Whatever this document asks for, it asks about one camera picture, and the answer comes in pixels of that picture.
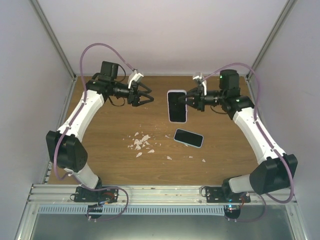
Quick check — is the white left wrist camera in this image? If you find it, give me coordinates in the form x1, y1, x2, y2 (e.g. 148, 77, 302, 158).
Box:
127, 69, 144, 89

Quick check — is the grey slotted cable duct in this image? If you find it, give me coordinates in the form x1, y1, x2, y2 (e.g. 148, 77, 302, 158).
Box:
38, 204, 225, 216

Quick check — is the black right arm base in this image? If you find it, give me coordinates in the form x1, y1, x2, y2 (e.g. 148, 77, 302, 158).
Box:
199, 186, 251, 204

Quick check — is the grey left corner post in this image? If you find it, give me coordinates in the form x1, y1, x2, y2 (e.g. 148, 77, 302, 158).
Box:
28, 0, 77, 82

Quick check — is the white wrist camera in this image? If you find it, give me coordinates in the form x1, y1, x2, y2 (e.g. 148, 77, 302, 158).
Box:
192, 72, 207, 96
127, 69, 144, 89

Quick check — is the phone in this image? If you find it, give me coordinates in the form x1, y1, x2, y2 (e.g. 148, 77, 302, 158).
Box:
173, 128, 204, 148
167, 89, 188, 123

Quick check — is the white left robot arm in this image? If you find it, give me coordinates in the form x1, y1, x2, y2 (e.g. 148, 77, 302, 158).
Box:
46, 61, 154, 202

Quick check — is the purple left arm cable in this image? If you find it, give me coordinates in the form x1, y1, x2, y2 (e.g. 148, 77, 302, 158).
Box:
52, 42, 138, 181

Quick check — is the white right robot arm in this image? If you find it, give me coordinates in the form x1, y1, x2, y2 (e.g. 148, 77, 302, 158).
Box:
179, 69, 298, 203

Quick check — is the aluminium mounting rail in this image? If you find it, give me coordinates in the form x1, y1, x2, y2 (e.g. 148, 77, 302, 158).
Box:
27, 184, 298, 205

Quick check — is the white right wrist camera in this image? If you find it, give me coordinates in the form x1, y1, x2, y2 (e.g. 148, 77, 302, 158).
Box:
192, 72, 207, 96

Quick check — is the phone in blue case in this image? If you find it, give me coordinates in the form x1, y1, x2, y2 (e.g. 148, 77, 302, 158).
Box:
173, 128, 204, 148

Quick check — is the grey aluminium corner post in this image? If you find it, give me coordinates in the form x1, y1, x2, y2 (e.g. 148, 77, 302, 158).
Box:
244, 0, 298, 81

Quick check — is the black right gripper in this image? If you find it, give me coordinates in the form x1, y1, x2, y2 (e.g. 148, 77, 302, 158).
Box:
178, 85, 226, 112

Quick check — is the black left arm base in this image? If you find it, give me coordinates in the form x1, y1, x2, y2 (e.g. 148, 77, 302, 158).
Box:
70, 186, 119, 204

